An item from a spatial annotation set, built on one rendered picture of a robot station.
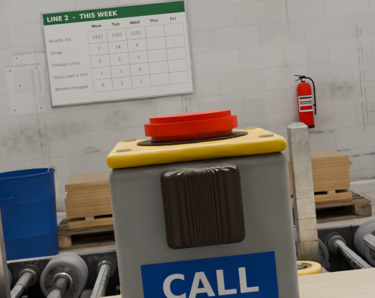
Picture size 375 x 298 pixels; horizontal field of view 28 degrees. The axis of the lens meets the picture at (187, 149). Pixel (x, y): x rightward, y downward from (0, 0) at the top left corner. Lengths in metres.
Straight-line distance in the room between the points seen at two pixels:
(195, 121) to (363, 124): 7.45
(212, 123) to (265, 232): 0.05
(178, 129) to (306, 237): 1.16
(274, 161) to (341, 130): 7.40
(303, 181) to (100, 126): 6.13
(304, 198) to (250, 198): 1.14
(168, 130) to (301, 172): 1.13
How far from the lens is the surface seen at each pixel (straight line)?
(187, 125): 0.30
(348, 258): 1.81
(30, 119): 7.58
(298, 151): 1.42
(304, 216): 1.44
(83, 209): 6.25
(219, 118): 0.30
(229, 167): 0.28
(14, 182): 5.83
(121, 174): 0.28
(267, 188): 0.29
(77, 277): 1.86
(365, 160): 7.77
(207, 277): 0.29
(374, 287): 1.23
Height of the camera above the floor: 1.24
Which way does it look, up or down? 5 degrees down
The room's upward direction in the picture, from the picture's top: 6 degrees counter-clockwise
